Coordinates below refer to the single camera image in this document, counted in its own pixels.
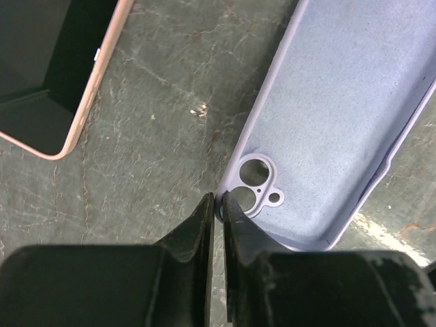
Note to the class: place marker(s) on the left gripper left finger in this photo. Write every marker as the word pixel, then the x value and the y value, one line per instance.
pixel 167 283

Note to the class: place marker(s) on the pink phone case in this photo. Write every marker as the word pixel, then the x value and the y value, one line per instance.
pixel 98 85

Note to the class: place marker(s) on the lavender phone case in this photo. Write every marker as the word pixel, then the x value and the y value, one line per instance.
pixel 346 84

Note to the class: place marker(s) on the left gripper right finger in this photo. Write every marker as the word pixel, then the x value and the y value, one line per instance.
pixel 269 285

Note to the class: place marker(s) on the teal edged phone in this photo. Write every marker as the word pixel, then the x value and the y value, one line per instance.
pixel 44 68

